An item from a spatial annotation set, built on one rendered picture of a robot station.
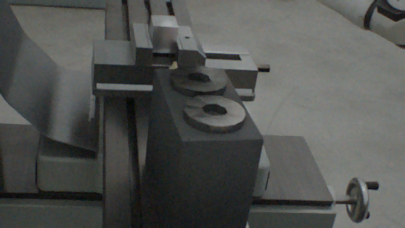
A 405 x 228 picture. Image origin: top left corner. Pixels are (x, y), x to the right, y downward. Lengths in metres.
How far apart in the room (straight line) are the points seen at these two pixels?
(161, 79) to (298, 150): 0.70
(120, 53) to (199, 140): 0.54
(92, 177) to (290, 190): 0.45
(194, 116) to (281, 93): 2.67
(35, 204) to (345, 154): 1.99
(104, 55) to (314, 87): 2.45
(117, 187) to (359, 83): 2.91
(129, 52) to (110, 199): 0.43
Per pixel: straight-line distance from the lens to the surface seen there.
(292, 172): 1.57
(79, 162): 1.36
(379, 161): 3.18
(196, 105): 0.94
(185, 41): 1.37
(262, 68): 1.45
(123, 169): 1.14
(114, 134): 1.23
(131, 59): 1.37
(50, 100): 1.42
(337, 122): 3.41
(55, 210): 1.42
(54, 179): 1.39
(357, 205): 1.71
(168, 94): 0.99
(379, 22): 1.17
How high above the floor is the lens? 1.59
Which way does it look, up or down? 29 degrees down
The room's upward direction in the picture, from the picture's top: 8 degrees clockwise
